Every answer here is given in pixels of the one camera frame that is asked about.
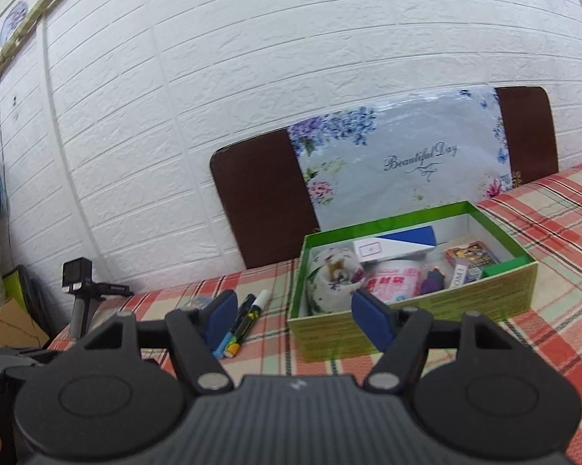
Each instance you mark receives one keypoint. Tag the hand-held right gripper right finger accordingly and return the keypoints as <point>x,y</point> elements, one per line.
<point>371,315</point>

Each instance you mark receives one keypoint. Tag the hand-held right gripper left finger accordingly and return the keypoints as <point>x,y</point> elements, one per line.
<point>223,310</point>

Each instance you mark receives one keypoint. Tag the black marker with blue end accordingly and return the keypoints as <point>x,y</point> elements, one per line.
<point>242,307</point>

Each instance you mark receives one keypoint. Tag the black marker with white tip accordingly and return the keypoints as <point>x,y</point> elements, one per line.
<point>259,302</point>

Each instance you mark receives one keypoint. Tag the pink plastic packet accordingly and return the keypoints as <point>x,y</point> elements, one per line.
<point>392,281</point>

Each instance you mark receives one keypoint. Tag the white box with blue print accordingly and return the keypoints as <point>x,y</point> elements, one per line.
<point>392,249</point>

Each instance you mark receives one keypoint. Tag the purple fabric item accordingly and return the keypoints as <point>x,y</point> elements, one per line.
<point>434,281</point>

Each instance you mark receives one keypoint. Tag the large green yellow cardboard box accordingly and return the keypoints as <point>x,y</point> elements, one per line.
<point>465,300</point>

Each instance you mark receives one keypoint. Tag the blue printed box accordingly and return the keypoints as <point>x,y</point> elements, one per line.
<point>472,253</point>

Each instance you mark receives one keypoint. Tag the small green box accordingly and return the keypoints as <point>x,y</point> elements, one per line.
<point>506,266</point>

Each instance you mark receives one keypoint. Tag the small grey blue packet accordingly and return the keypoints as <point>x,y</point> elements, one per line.
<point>196,303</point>

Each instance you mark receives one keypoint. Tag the open cardboard box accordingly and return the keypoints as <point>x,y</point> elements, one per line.
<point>9,324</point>

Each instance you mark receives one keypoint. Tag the dark folded item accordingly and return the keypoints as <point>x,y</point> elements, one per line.
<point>34,300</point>

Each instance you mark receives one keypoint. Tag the lime green board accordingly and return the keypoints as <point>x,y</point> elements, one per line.
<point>12,290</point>

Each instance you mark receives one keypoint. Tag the dark brown wooden board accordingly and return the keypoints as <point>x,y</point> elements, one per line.
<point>261,193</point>

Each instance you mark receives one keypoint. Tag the floral printed sheet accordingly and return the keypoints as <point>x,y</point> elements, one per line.
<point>392,179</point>

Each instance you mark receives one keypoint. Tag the black camera on stand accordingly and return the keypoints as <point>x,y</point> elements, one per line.
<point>75,273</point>

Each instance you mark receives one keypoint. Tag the gold wall trim strip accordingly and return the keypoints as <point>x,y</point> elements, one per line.
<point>34,9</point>

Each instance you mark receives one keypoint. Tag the round wall sticker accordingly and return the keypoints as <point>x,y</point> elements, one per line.
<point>14,22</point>

